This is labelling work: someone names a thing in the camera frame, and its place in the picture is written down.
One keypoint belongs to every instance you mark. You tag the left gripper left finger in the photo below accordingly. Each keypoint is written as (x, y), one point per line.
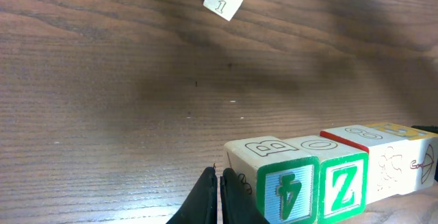
(200, 206)

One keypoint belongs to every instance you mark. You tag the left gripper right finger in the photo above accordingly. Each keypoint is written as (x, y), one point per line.
(237, 205)

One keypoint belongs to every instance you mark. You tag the white block blue side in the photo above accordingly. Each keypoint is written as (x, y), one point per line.
(409, 163)

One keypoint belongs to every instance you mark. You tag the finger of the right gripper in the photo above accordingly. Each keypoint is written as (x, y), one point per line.
(427, 128)

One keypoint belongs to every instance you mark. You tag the green Z block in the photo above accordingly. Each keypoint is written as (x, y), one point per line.
(342, 178)

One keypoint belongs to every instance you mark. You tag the green lightning block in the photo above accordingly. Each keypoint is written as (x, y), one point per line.
(282, 177)

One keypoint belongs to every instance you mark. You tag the white block red side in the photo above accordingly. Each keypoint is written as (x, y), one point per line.
(371, 141)

